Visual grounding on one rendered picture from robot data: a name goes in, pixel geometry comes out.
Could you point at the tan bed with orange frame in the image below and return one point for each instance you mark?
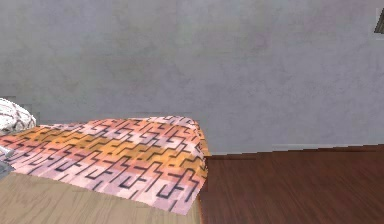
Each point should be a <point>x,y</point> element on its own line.
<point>66,203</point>

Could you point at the dark framed wall picture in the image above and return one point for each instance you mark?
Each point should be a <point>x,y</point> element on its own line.
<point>380,21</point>

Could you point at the orange pink patterned blanket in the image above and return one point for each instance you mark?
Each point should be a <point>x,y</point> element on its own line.
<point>116,156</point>

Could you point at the grey flat object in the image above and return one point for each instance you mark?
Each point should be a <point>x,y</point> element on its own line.
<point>4,163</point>

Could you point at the white patterned pillow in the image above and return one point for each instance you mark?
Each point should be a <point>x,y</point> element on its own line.
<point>13,116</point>

